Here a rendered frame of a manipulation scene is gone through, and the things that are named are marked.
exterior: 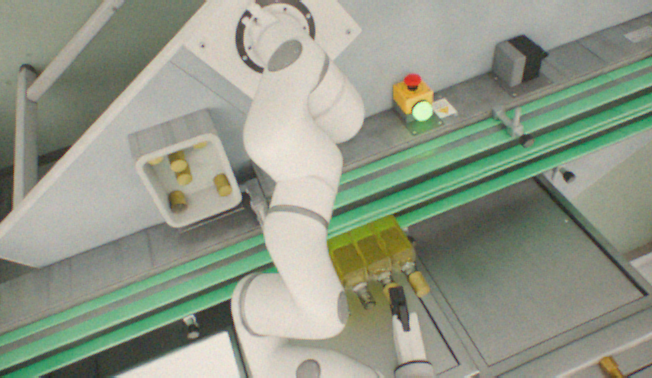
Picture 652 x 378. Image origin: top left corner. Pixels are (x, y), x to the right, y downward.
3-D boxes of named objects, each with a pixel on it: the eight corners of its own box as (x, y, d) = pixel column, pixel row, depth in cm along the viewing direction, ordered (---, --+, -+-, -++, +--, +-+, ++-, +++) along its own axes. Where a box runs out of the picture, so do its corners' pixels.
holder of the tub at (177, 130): (173, 216, 129) (179, 240, 124) (127, 134, 109) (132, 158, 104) (240, 191, 132) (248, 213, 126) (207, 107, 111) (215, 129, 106)
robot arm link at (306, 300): (242, 208, 73) (208, 310, 66) (322, 200, 65) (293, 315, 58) (299, 249, 82) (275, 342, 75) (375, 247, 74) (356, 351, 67)
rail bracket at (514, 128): (486, 116, 126) (520, 151, 118) (489, 91, 121) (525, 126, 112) (501, 110, 127) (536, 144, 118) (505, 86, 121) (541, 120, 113)
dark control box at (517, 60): (490, 70, 134) (510, 88, 129) (494, 43, 129) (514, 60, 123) (519, 59, 136) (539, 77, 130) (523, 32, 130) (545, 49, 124)
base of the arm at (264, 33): (217, 30, 94) (238, 69, 83) (264, -24, 92) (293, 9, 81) (275, 79, 105) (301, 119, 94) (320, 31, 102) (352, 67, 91)
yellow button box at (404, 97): (392, 106, 131) (406, 123, 126) (391, 81, 125) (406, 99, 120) (418, 96, 132) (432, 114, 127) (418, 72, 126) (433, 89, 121)
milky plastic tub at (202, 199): (165, 204, 125) (171, 231, 119) (126, 135, 108) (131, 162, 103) (235, 178, 127) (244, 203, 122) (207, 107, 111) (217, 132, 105)
